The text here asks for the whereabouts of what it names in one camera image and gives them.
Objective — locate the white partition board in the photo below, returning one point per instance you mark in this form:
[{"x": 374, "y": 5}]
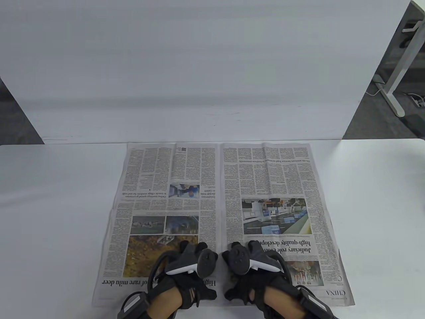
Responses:
[{"x": 199, "y": 66}]

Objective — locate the black white right hand controller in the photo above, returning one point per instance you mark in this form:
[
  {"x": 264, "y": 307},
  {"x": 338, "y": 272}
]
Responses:
[{"x": 239, "y": 261}]

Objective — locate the person's left hand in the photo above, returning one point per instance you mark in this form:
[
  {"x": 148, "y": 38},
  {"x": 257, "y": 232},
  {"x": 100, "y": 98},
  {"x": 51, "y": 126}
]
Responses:
[{"x": 191, "y": 284}]

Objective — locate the person's left forearm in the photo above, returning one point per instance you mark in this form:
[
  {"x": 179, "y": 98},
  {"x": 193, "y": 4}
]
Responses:
[{"x": 166, "y": 304}]

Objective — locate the white power strip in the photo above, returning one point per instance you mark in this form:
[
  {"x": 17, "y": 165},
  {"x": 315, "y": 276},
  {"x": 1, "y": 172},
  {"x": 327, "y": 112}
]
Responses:
[{"x": 421, "y": 102}]

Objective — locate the printed newspaper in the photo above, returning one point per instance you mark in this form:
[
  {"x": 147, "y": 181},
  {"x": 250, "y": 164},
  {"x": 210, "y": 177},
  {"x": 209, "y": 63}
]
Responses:
[{"x": 259, "y": 179}]

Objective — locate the black white hand controller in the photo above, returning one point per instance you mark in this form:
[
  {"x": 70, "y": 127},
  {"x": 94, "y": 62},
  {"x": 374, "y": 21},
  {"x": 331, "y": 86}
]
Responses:
[
  {"x": 239, "y": 261},
  {"x": 206, "y": 262}
]

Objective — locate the person's right hand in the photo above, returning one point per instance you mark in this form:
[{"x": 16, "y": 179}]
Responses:
[{"x": 252, "y": 285}]

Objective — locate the white table leg frame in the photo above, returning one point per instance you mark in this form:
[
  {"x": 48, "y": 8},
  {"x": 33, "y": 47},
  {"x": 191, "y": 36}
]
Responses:
[{"x": 396, "y": 74}]

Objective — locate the black white left hand controller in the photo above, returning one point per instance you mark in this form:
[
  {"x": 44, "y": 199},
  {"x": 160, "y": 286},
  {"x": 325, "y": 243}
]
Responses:
[{"x": 206, "y": 262}]

